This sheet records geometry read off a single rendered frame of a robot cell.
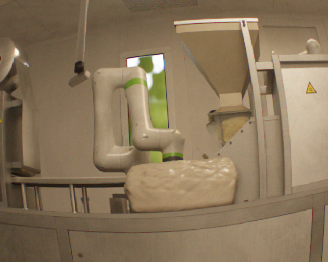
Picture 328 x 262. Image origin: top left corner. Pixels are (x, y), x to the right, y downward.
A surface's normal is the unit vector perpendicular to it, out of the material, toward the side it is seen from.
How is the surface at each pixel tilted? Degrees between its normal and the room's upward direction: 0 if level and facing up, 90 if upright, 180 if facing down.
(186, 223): 90
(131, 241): 90
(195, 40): 114
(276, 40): 90
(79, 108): 90
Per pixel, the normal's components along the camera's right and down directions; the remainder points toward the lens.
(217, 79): -0.15, 0.23
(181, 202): -0.15, -0.15
